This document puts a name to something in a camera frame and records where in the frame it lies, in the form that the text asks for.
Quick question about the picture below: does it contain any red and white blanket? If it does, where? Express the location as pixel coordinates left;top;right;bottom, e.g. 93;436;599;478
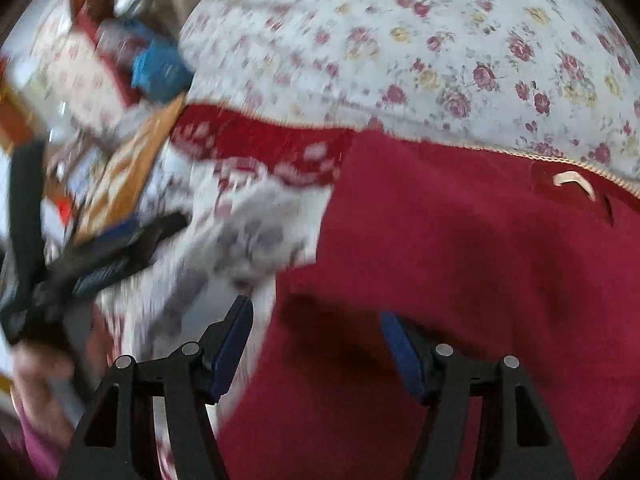
92;102;640;480

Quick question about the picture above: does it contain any red knit garment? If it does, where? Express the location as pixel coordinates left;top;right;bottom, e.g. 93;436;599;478
215;129;640;480

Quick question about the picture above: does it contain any blue cloth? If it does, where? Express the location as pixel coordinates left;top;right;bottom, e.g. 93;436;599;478
131;39;196;102

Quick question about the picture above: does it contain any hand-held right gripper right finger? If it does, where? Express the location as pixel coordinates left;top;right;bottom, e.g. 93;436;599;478
379;311;576;480

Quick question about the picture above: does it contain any red box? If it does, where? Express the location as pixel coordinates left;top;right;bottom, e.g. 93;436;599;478
69;0;143;107

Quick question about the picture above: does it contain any floral bed sheet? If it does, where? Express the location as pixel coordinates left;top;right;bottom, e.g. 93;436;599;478
177;0;640;183

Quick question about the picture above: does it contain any orange-edged floral quilt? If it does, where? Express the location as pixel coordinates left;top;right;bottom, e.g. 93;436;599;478
72;94;187;247

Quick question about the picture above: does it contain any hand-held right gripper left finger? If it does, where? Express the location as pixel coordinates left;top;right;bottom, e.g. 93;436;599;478
56;295;255;480

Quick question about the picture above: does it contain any person's left hand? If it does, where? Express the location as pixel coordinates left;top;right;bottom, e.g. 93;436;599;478
9;342;78;443

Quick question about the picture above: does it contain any person's left forearm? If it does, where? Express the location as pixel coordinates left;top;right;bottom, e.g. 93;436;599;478
9;392;68;479

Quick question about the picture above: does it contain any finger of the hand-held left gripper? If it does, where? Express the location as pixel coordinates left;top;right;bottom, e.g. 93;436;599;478
47;252;153;303
62;211;189;273

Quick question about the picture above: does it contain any floral pillow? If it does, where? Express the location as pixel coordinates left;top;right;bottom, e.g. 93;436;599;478
27;22;128;128

